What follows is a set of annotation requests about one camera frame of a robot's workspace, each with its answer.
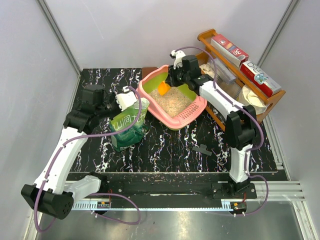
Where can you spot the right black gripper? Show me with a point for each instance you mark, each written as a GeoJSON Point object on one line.
{"type": "Point", "coordinates": [171, 79]}

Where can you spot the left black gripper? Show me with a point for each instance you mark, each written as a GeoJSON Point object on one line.
{"type": "Point", "coordinates": [112, 97]}

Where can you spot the yellow plastic litter scoop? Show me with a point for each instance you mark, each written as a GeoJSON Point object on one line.
{"type": "Point", "coordinates": [163, 88]}

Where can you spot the pink green litter box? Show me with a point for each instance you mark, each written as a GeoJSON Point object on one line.
{"type": "Point", "coordinates": [177, 108]}

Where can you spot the black bag clip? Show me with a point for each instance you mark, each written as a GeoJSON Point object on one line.
{"type": "Point", "coordinates": [202, 149]}

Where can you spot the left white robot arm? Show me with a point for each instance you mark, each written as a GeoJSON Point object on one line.
{"type": "Point", "coordinates": [49, 194]}

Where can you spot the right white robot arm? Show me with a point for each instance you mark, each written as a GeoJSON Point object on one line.
{"type": "Point", "coordinates": [241, 126]}

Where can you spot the clear plastic box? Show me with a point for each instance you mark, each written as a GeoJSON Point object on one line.
{"type": "Point", "coordinates": [223, 72]}

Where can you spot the red white box upper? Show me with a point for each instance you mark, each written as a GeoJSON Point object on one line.
{"type": "Point", "coordinates": [229, 50]}

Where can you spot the red white box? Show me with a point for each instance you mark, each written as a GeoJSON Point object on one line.
{"type": "Point", "coordinates": [257, 76]}
{"type": "Point", "coordinates": [229, 50]}

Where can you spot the red white box lower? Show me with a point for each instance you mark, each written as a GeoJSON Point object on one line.
{"type": "Point", "coordinates": [257, 76]}

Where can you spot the brown rectangular block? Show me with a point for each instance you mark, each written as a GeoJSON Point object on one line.
{"type": "Point", "coordinates": [149, 69]}

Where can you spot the wooden two-tier shelf rack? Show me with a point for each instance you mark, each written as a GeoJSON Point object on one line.
{"type": "Point", "coordinates": [241, 80]}

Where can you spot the beige paper bag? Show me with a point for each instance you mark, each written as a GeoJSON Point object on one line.
{"type": "Point", "coordinates": [248, 97]}

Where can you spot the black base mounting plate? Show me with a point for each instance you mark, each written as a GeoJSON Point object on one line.
{"type": "Point", "coordinates": [208, 184]}

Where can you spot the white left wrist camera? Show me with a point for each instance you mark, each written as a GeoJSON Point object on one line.
{"type": "Point", "coordinates": [126, 99]}

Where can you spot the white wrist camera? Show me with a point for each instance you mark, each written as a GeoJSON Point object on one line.
{"type": "Point", "coordinates": [126, 99]}
{"type": "Point", "coordinates": [177, 55]}

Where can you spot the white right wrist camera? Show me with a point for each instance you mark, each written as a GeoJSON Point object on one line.
{"type": "Point", "coordinates": [177, 55]}

